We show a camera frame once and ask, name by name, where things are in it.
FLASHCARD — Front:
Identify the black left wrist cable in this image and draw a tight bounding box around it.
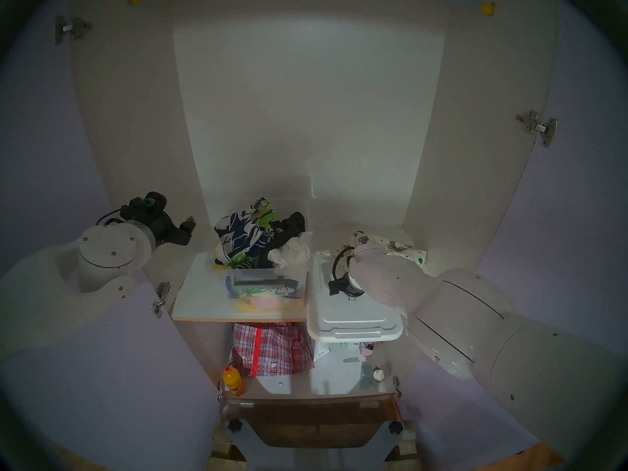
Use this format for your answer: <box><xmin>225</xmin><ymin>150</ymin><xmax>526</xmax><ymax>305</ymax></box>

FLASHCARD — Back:
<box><xmin>96</xmin><ymin>208</ymin><xmax>131</xmax><ymax>228</ymax></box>

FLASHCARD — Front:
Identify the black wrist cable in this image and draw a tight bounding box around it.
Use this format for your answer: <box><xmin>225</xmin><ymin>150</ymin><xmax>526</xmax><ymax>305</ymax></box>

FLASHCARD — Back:
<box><xmin>333</xmin><ymin>247</ymin><xmax>355</xmax><ymax>284</ymax></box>
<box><xmin>96</xmin><ymin>208</ymin><xmax>131</xmax><ymax>228</ymax></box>

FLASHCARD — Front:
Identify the red plaid woven bag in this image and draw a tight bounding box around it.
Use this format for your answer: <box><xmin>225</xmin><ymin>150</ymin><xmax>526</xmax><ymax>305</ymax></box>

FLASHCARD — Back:
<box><xmin>232</xmin><ymin>322</ymin><xmax>315</xmax><ymax>377</ymax></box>

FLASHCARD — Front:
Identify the white garment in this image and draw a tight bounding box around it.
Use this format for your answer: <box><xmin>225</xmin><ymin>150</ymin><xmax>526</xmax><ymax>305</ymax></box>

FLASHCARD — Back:
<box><xmin>267</xmin><ymin>231</ymin><xmax>313</xmax><ymax>270</ymax></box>

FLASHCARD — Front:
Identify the navy leaf print garment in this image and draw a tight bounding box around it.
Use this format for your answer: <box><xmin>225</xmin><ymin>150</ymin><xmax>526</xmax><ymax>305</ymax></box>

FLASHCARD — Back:
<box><xmin>214</xmin><ymin>198</ymin><xmax>275</xmax><ymax>269</ymax></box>

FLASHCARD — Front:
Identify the cream cartoon print garment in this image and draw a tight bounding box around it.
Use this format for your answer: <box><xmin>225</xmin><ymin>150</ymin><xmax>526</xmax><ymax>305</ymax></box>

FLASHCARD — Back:
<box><xmin>351</xmin><ymin>231</ymin><xmax>428</xmax><ymax>274</ymax></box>

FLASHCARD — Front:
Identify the pastel pink yellow garment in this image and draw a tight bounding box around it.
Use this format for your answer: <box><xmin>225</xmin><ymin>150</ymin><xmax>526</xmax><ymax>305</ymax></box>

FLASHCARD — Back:
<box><xmin>235</xmin><ymin>293</ymin><xmax>295</xmax><ymax>314</ymax></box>

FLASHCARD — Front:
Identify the orange juice bottle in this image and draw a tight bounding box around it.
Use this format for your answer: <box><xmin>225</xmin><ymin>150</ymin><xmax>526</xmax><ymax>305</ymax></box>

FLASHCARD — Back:
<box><xmin>222</xmin><ymin>365</ymin><xmax>246</xmax><ymax>396</ymax></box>

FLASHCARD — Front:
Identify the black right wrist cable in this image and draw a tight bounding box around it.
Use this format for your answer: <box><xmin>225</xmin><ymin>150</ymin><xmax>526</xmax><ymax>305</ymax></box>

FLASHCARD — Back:
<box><xmin>333</xmin><ymin>247</ymin><xmax>355</xmax><ymax>284</ymax></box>

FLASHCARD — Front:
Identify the brown wooden drawer front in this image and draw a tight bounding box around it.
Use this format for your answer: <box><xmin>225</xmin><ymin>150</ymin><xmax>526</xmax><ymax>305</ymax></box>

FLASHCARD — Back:
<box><xmin>223</xmin><ymin>394</ymin><xmax>403</xmax><ymax>448</ymax></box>

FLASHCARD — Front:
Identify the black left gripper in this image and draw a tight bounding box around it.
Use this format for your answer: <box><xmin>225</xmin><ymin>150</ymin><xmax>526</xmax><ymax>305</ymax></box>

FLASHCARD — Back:
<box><xmin>120</xmin><ymin>204</ymin><xmax>197</xmax><ymax>248</ymax></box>

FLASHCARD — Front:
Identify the black garment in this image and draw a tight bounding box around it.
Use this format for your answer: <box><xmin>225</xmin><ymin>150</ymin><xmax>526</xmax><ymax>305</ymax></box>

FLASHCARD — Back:
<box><xmin>258</xmin><ymin>211</ymin><xmax>307</xmax><ymax>269</ymax></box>

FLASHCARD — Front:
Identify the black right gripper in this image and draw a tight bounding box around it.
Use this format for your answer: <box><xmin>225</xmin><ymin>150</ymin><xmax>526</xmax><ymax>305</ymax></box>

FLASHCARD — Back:
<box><xmin>328</xmin><ymin>274</ymin><xmax>365</xmax><ymax>299</ymax></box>

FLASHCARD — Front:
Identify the lavender wardrobe door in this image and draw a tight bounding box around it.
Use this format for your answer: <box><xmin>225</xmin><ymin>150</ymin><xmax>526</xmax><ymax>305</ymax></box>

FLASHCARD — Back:
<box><xmin>397</xmin><ymin>0</ymin><xmax>628</xmax><ymax>471</ymax></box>
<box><xmin>0</xmin><ymin>14</ymin><xmax>224</xmax><ymax>471</ymax></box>

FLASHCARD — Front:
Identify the steel cabinet hinge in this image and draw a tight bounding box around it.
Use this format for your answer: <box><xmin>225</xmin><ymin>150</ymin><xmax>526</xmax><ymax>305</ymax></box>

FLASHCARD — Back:
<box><xmin>516</xmin><ymin>110</ymin><xmax>558</xmax><ymax>148</ymax></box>
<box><xmin>151</xmin><ymin>281</ymin><xmax>171</xmax><ymax>318</ymax></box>
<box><xmin>54</xmin><ymin>15</ymin><xmax>93</xmax><ymax>45</ymax></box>

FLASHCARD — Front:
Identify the white bin lid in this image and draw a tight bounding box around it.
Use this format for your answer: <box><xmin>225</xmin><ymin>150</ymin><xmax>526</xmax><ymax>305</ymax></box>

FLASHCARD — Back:
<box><xmin>307</xmin><ymin>251</ymin><xmax>405</xmax><ymax>343</ymax></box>

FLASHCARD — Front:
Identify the clear plastic storage bin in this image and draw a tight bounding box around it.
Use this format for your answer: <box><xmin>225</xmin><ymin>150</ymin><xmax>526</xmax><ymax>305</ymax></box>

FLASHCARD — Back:
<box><xmin>204</xmin><ymin>198</ymin><xmax>313</xmax><ymax>314</ymax></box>

